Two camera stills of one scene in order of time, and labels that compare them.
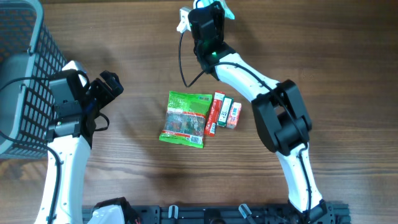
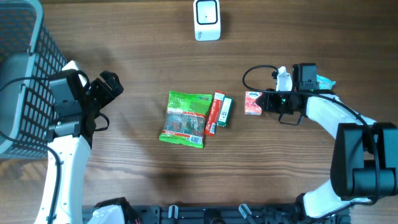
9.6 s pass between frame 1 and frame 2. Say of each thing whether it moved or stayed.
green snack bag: stayed
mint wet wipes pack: moved
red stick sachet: stayed
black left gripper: stayed
